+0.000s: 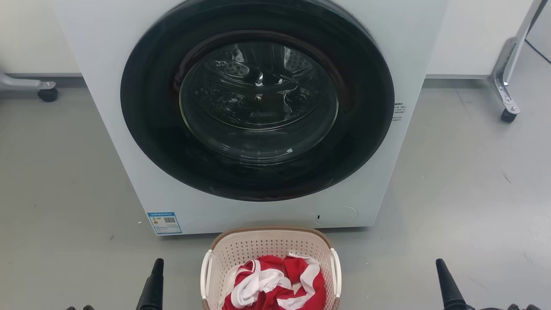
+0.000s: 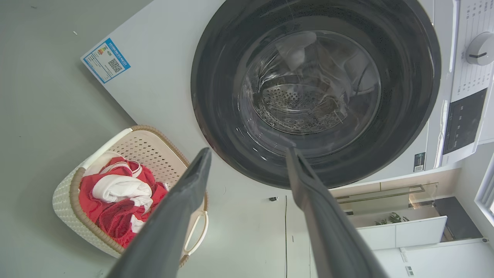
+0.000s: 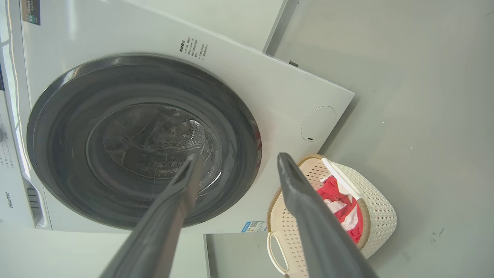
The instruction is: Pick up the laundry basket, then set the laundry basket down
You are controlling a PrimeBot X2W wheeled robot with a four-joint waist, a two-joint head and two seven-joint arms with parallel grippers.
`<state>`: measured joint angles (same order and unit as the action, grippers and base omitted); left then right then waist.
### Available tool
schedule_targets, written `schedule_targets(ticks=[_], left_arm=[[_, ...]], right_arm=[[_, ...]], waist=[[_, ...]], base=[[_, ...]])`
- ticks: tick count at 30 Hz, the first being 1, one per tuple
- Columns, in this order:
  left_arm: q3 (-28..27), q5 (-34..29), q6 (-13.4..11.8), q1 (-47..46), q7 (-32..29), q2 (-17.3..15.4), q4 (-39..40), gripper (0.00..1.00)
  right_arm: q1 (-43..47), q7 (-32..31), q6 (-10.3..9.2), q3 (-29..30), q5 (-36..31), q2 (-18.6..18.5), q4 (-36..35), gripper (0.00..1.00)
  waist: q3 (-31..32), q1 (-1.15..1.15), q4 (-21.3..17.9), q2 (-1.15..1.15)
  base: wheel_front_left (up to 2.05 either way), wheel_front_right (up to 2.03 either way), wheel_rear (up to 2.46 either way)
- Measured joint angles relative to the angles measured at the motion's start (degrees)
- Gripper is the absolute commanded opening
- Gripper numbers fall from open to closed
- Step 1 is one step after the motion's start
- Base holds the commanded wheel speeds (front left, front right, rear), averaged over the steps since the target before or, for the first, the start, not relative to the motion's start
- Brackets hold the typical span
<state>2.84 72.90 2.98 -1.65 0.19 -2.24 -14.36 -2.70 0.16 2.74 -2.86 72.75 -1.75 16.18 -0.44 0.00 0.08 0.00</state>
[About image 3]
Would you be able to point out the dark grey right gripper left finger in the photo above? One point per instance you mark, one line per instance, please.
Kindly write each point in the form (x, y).
(162, 227)

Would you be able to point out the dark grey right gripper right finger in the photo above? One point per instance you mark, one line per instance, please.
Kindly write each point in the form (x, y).
(316, 231)

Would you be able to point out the white front-load washing machine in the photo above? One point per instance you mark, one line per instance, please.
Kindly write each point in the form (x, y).
(251, 77)

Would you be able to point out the cream perforated plastic laundry basket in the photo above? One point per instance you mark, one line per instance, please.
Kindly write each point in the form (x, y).
(378, 216)

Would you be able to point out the dark rectangular washer sticker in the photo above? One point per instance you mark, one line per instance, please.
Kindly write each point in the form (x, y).
(31, 11)

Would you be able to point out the blue energy label sticker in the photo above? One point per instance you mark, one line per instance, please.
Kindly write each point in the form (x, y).
(254, 226)

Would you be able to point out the red and white striped garment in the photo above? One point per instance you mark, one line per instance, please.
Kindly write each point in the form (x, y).
(332, 191)

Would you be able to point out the round dark glass washer door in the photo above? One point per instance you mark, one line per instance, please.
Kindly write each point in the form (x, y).
(69, 154)

